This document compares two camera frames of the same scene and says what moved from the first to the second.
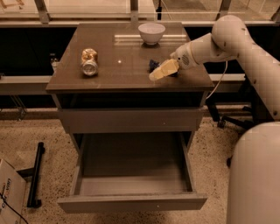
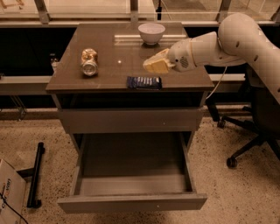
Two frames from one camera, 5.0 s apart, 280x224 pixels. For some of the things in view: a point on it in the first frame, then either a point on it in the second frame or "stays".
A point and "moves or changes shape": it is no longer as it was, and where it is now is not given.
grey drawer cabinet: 102,85 stays
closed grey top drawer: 131,120 stays
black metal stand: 34,171 stays
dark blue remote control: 152,65 moves or changes shape
